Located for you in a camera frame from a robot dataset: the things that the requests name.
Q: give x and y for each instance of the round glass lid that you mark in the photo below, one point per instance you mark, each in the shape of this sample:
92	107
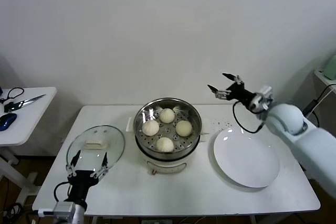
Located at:
110	140

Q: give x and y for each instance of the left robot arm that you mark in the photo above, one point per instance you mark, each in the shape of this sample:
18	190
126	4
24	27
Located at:
78	214

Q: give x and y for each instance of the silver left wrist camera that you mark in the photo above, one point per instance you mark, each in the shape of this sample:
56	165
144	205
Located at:
63	209

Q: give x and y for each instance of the white side table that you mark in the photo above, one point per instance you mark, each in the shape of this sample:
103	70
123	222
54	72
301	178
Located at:
31	124

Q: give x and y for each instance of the blue computer mouse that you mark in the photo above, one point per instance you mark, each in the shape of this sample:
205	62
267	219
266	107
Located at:
7	121

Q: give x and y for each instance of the pale green appliance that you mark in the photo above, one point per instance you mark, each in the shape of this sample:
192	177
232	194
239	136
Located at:
331	68

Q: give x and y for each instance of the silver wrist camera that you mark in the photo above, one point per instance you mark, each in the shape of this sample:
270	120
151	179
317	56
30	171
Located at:
266	91
63	209

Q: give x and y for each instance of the white round plate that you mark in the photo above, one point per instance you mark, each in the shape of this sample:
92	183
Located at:
244	158

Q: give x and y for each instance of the stainless steel steamer basket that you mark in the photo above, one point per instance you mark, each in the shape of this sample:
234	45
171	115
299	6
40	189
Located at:
168	132

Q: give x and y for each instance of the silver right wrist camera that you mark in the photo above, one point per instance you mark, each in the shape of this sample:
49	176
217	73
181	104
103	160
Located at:
266	91

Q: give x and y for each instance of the cream electric cooker base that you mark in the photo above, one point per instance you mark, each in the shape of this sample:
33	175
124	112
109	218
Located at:
168	165

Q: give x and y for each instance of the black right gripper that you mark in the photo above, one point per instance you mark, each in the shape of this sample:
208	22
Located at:
240	94

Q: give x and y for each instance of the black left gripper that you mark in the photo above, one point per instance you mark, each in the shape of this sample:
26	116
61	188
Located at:
82	180

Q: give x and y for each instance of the white steamed baozi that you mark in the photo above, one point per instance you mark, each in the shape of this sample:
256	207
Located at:
165	144
184	128
150	128
167	115

